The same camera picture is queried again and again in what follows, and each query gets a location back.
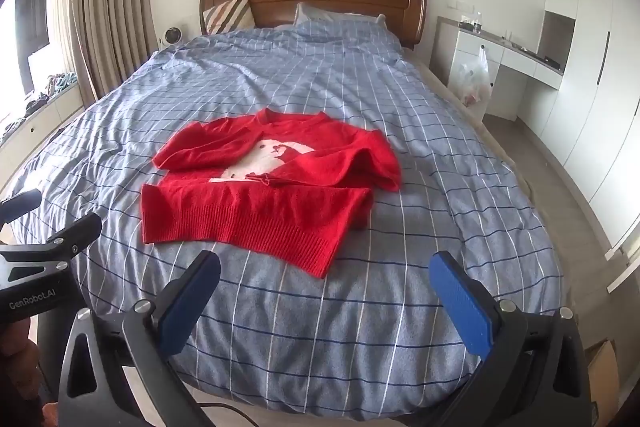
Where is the white desk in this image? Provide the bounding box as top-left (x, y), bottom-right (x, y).
top-left (430, 16), bottom-right (566, 122)

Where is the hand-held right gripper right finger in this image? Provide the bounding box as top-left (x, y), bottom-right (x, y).
top-left (429, 250), bottom-right (593, 427)

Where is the pile of clothes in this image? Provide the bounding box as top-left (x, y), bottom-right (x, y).
top-left (0, 72), bottom-right (78, 138)

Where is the cardboard box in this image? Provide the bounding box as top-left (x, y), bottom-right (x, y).
top-left (582, 339), bottom-right (621, 427)

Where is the bed with blue checked duvet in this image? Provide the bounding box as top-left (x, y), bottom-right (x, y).
top-left (10, 18), bottom-right (563, 423)

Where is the white wardrobe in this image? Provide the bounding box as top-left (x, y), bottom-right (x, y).
top-left (520, 0), bottom-right (640, 253)

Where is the white plastic bag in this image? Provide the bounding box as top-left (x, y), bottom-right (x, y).
top-left (450, 47), bottom-right (492, 108)

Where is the striped cushion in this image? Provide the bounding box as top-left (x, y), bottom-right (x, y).
top-left (202, 0), bottom-right (257, 36)

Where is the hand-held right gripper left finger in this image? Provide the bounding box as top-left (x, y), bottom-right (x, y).
top-left (59, 249), bottom-right (222, 427)

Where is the small white fan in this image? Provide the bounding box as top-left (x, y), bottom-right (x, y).
top-left (156, 27), bottom-right (187, 48)

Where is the red knitted sweater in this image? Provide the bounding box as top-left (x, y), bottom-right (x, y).
top-left (140, 108), bottom-right (403, 279)

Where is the grey checked pillow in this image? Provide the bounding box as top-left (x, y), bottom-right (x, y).
top-left (294, 2), bottom-right (388, 28)

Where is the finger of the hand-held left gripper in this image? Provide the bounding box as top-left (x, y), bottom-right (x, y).
top-left (0, 188), bottom-right (44, 226)
top-left (39, 212), bottom-right (104, 259)

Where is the person's left hand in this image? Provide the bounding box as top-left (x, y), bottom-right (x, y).
top-left (0, 319), bottom-right (60, 427)

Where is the beige curtain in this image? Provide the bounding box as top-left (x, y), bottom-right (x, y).
top-left (67, 0), bottom-right (168, 102)

